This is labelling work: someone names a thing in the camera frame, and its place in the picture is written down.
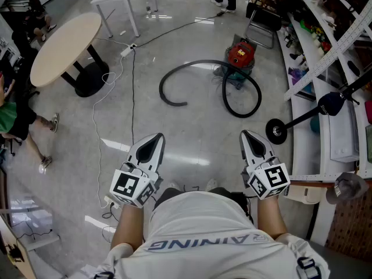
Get purple toy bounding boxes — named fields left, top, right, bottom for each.
left=288, top=67, right=308, bottom=86

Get white perforated metal strip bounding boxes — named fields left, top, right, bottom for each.
left=284, top=0, right=372, bottom=101

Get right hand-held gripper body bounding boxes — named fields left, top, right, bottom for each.
left=241, top=156, right=291, bottom=201

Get black pole stand round base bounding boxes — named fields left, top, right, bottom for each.
left=265, top=68, right=372, bottom=145

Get white curved shelving unit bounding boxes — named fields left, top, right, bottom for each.
left=276, top=0, right=372, bottom=246

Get person's black shorts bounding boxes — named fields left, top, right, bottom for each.
left=153, top=187, right=255, bottom=225

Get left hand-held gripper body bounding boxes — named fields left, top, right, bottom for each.
left=109, top=161, right=164, bottom=208

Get beige plastic box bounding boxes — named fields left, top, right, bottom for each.
left=284, top=184, right=322, bottom=205

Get person's left forearm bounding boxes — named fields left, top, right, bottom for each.
left=111, top=203, right=145, bottom=251

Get red and teal vacuum cleaner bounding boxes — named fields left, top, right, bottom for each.
left=213, top=38, right=256, bottom=90

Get grey harness strap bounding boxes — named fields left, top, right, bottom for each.
left=296, top=256, right=323, bottom=279

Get white power cable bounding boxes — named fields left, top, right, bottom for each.
left=91, top=36, right=134, bottom=209

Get person's right white shoe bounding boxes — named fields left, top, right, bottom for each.
left=205, top=178, right=219, bottom=193

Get green box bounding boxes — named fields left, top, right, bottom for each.
left=300, top=19, right=314, bottom=34

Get beige edged workbench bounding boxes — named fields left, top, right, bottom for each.
left=0, top=213, right=38, bottom=279

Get black vacuum hose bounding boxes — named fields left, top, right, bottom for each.
left=159, top=59, right=262, bottom=119

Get navy cap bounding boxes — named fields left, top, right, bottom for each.
left=317, top=91, right=346, bottom=116

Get person's right forearm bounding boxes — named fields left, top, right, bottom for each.
left=257, top=196, right=288, bottom=239

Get round beige table black base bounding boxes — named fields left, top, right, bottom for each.
left=30, top=12, right=110, bottom=98

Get grey cap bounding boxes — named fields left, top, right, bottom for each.
left=325, top=171, right=370, bottom=205

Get small white power strip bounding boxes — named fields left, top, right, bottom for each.
left=103, top=195, right=120, bottom=209

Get person's white shirt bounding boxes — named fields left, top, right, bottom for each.
left=66, top=191, right=331, bottom=279

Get white storage box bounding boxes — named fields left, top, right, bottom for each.
left=328, top=106, right=360, bottom=163

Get potted artificial flowers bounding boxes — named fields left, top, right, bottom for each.
left=310, top=24, right=332, bottom=56

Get black power cable with adapter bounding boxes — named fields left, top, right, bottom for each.
left=134, top=10, right=230, bottom=48

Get long white power strip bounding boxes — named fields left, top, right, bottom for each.
left=120, top=43, right=138, bottom=58

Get black chair metal frame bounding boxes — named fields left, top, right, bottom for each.
left=245, top=1, right=282, bottom=49

